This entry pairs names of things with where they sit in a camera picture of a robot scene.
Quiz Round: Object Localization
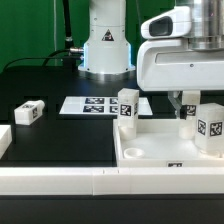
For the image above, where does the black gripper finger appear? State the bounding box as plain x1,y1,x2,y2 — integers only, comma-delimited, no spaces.
168,91,187,119

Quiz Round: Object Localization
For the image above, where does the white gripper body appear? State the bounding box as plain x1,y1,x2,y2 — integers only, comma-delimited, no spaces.
137,39,224,91

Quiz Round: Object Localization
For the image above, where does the white square tabletop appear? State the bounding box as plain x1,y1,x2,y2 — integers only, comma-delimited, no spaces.
113,119,224,168

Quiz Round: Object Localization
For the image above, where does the white U-shaped obstacle fence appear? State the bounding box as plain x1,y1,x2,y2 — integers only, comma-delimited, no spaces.
0,128,224,195

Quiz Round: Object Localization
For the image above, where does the black hose with metal fitting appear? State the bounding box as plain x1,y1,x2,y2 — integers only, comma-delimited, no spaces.
62,0,85,56

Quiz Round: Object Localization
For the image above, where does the white marker base plate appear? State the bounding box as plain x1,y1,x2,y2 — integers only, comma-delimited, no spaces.
60,96,153,116

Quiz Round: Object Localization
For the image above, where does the black cable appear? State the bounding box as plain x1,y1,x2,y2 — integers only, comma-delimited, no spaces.
2,49,84,73

